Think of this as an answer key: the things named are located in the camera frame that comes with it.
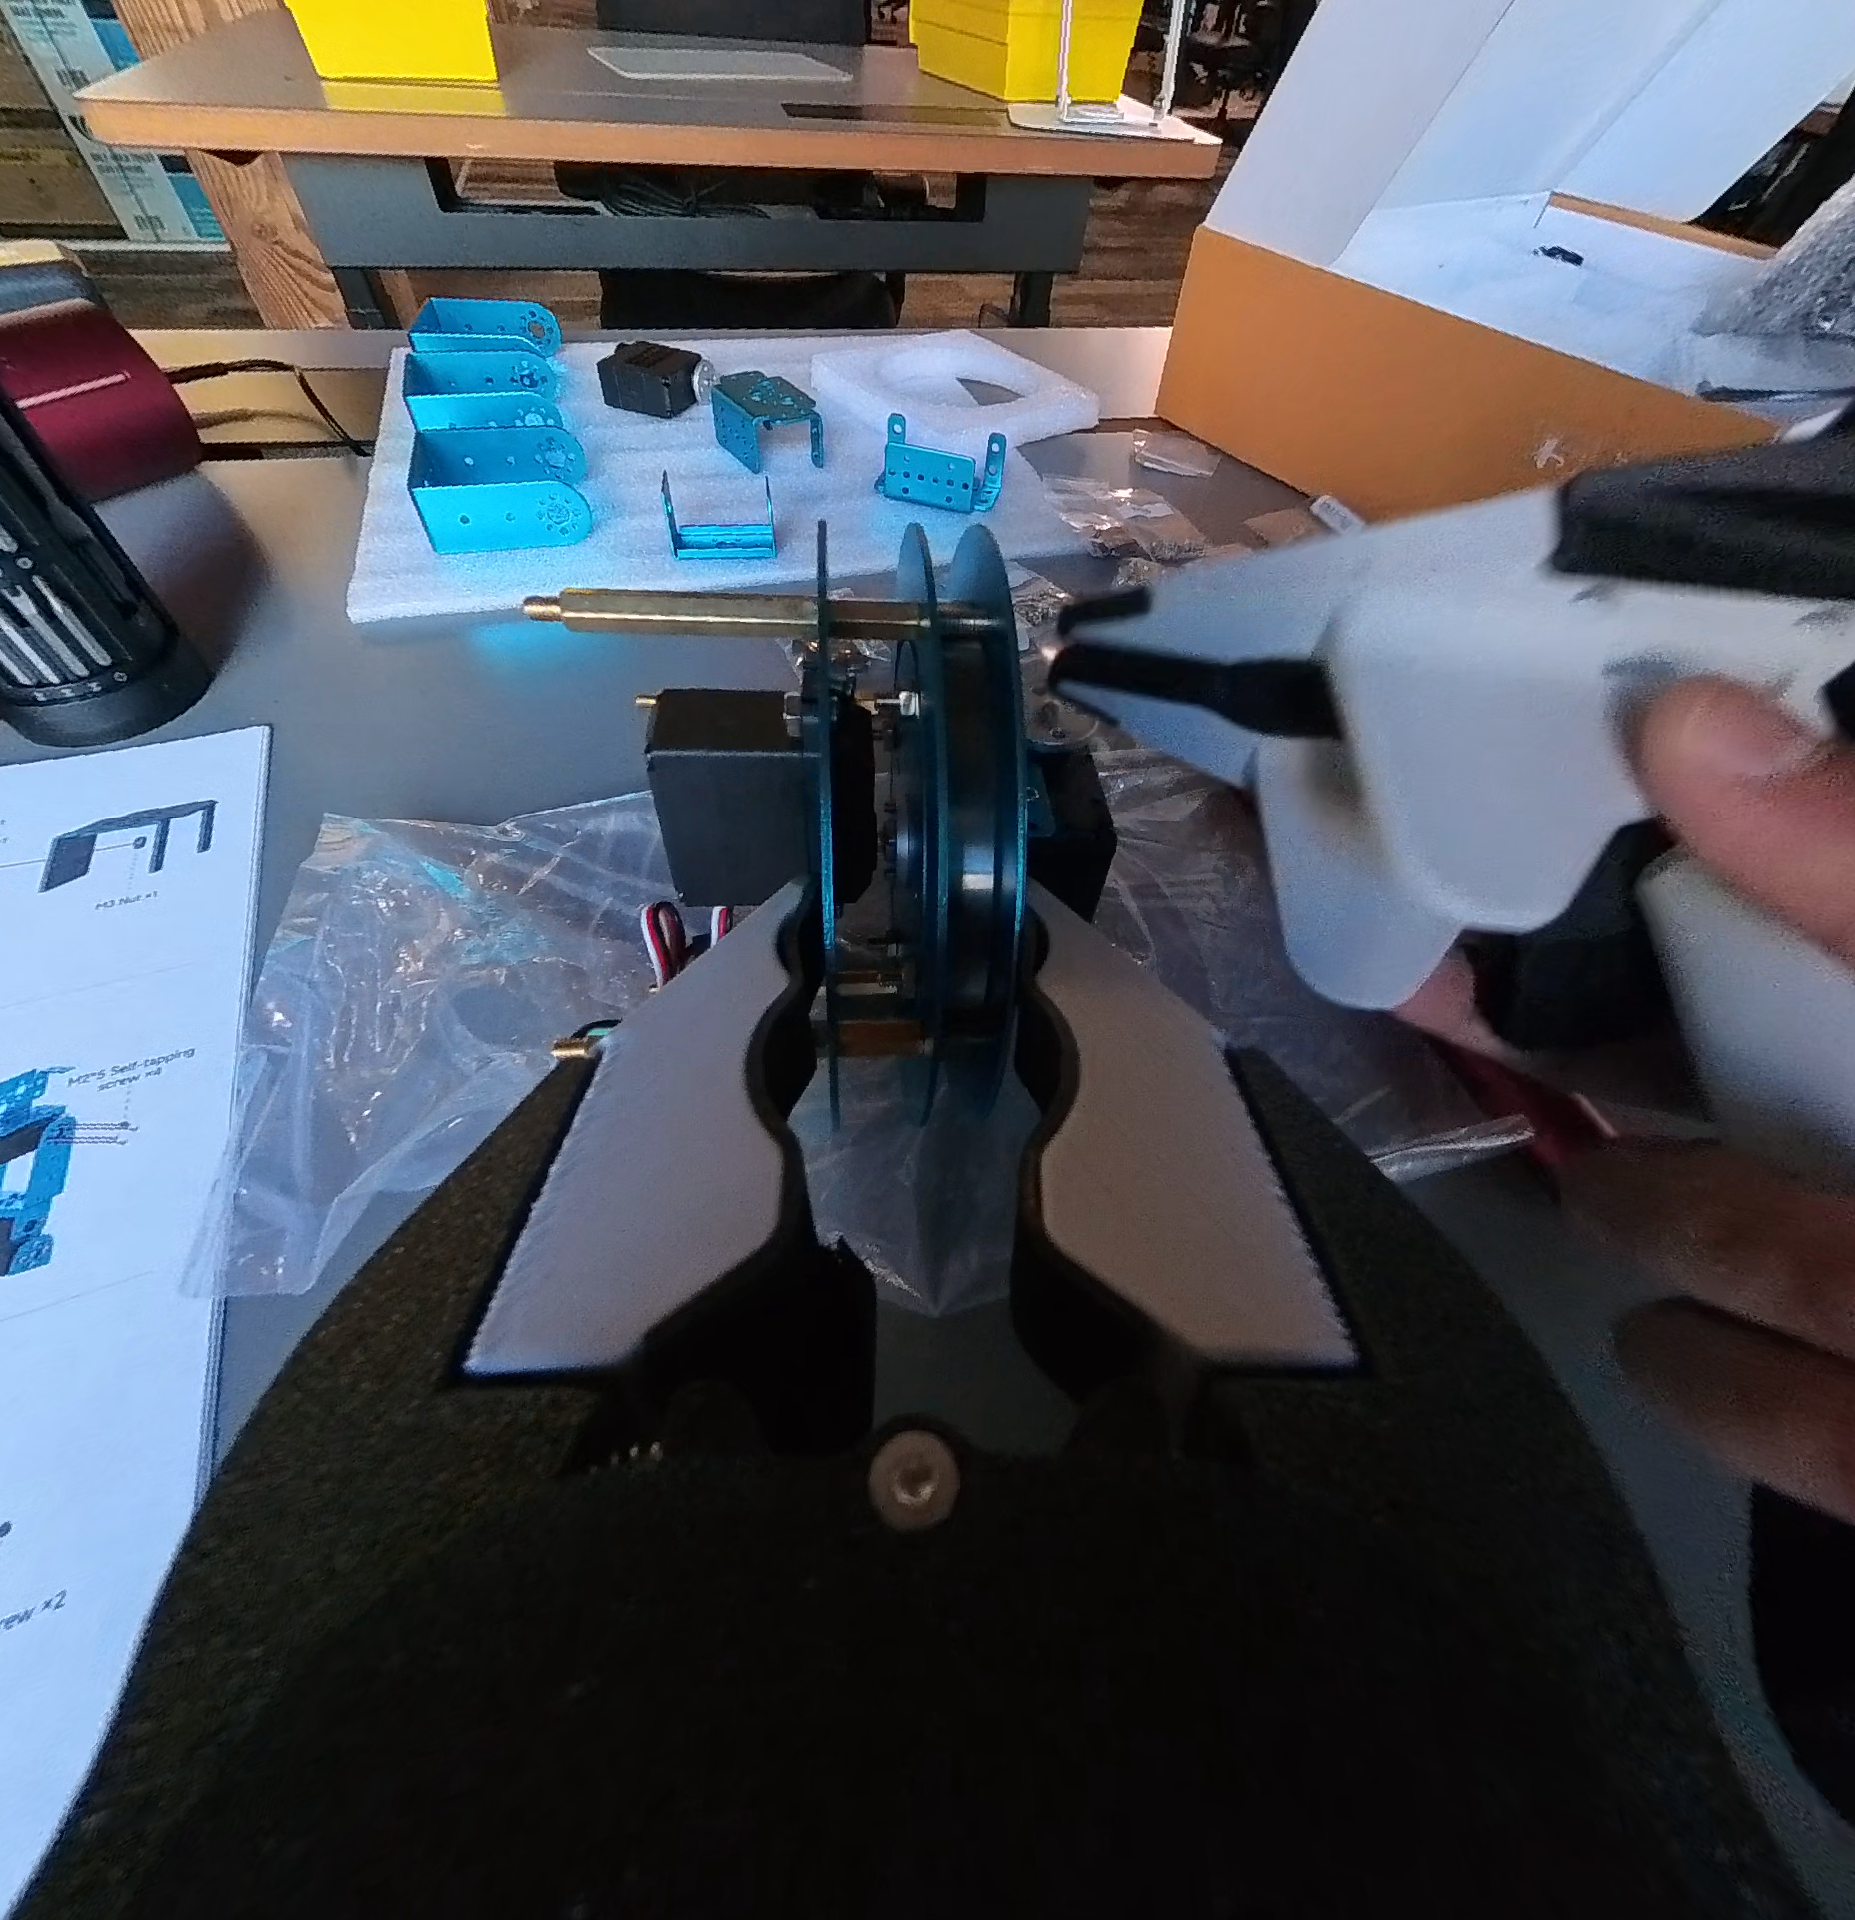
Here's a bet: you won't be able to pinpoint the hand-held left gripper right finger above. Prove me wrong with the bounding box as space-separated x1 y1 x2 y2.
1012 915 1359 1375

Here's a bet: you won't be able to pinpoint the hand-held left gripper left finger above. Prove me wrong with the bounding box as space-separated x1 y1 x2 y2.
462 882 842 1381

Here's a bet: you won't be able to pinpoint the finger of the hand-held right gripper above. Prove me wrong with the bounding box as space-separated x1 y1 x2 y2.
1048 576 1667 1015
1054 488 1569 667

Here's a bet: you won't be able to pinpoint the blue rotary base assembly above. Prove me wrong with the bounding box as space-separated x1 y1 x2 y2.
522 516 1121 1131

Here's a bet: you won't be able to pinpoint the grey desk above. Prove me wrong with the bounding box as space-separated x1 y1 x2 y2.
0 323 1855 1920

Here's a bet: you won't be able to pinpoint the person's right hand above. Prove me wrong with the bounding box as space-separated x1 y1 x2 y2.
1399 682 1855 1525

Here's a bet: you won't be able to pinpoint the open cardboard box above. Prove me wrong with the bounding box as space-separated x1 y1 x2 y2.
1155 0 1855 530

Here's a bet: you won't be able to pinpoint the pile of small screw bags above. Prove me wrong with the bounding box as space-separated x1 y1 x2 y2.
1018 426 1371 603

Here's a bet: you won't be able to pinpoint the bubble wrap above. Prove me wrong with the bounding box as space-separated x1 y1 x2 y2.
1691 195 1855 400

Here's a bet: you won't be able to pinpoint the clear plastic bag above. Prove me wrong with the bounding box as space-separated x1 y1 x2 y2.
178 751 1543 1309

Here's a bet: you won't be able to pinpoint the printed instruction manual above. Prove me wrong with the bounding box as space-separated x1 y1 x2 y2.
0 724 276 1920

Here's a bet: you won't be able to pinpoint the white foam cutout piece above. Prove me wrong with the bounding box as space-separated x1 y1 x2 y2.
812 331 1097 448

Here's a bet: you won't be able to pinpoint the clear acrylic stand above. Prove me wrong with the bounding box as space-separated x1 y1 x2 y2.
1010 0 1187 140

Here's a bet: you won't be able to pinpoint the yellow box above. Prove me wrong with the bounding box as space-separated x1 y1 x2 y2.
280 0 504 85
910 0 1149 105

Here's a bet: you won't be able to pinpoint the white foam sheet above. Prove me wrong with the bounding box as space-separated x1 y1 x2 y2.
346 343 1080 631

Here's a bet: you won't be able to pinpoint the black servo motor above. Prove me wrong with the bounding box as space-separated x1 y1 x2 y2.
594 341 716 421

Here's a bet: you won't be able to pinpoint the black screwdriver bit holder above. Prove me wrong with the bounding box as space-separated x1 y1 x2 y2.
0 361 216 749

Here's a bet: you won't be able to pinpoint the red metal cylinder case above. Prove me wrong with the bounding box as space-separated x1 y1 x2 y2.
0 307 204 505

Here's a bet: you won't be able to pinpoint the wooden background table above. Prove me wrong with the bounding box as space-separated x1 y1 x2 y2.
76 44 1225 332

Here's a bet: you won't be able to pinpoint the cardboard boxes with blue labels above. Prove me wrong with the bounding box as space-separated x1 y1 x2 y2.
0 0 232 247

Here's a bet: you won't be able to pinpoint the small blue metal bracket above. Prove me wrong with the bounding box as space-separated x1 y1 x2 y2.
712 370 828 472
660 470 780 563

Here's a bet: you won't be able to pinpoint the large blue metal bracket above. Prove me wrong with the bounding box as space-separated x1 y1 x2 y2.
402 352 570 441
408 426 594 565
422 294 566 361

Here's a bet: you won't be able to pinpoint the black cable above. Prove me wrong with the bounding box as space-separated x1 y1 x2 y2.
162 361 382 461

